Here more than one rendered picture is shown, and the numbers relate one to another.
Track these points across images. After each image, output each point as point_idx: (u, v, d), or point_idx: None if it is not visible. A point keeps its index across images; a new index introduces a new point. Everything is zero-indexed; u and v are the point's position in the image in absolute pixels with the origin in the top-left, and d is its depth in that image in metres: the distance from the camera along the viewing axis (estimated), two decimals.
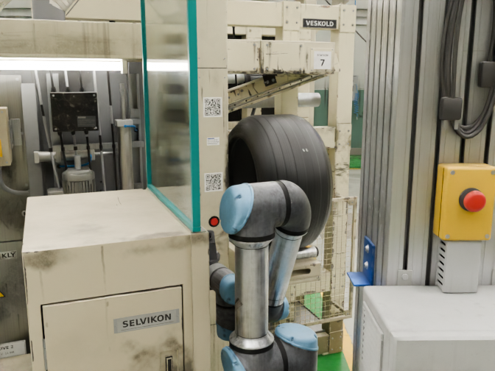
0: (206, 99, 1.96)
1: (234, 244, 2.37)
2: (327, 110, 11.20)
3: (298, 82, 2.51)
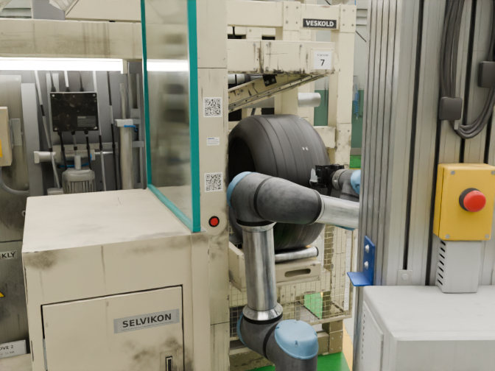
0: (206, 99, 1.96)
1: None
2: (327, 110, 11.20)
3: (298, 82, 2.51)
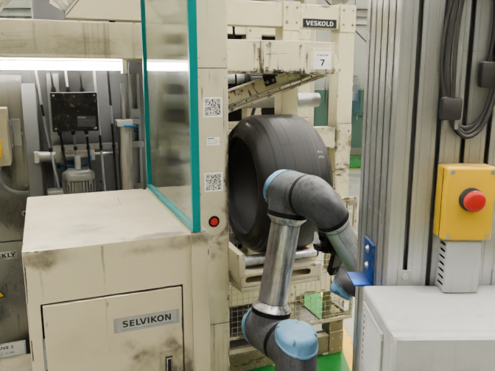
0: (206, 99, 1.96)
1: (234, 234, 2.36)
2: (327, 110, 11.20)
3: (298, 82, 2.51)
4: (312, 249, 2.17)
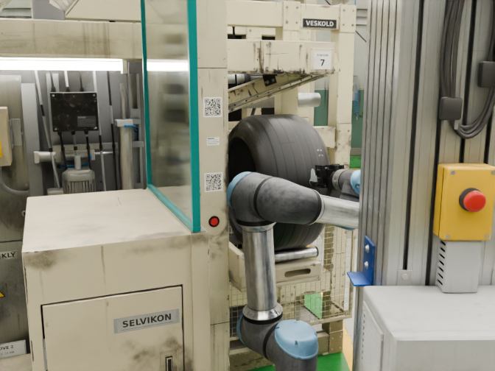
0: (206, 99, 1.96)
1: (235, 235, 2.35)
2: (327, 110, 11.20)
3: (298, 82, 2.51)
4: (312, 250, 2.17)
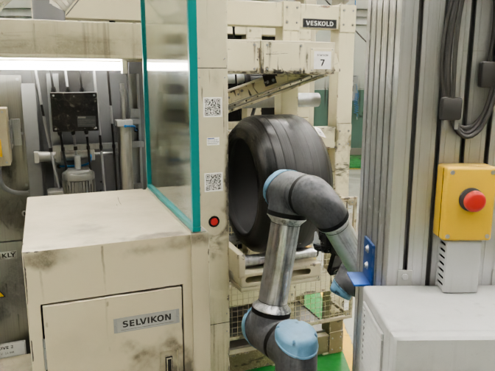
0: (206, 99, 1.96)
1: (234, 244, 2.37)
2: (327, 110, 11.20)
3: (298, 82, 2.51)
4: None
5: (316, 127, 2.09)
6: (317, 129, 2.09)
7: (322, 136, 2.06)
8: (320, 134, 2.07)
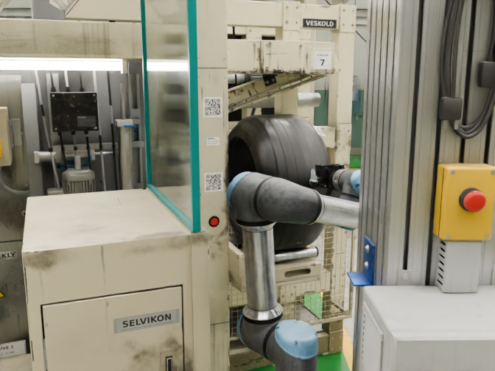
0: (206, 99, 1.96)
1: None
2: (327, 110, 11.20)
3: (298, 82, 2.51)
4: None
5: (315, 126, 2.10)
6: (317, 128, 2.10)
7: (321, 135, 2.07)
8: (320, 132, 2.08)
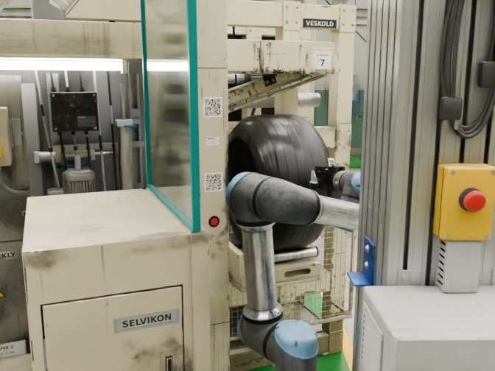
0: (206, 99, 1.96)
1: (236, 243, 2.34)
2: (327, 110, 11.20)
3: (298, 82, 2.51)
4: (311, 257, 2.19)
5: (329, 159, 2.02)
6: (331, 161, 2.02)
7: None
8: None
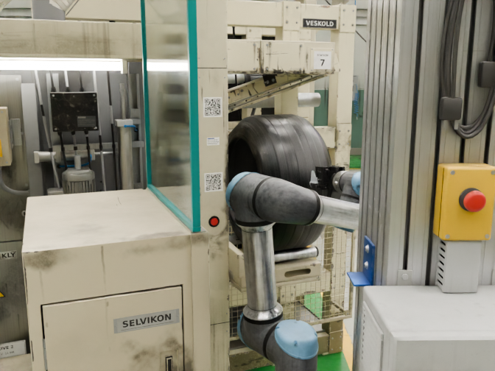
0: (206, 99, 1.96)
1: (235, 244, 2.36)
2: (327, 110, 11.20)
3: (298, 82, 2.51)
4: None
5: None
6: None
7: None
8: None
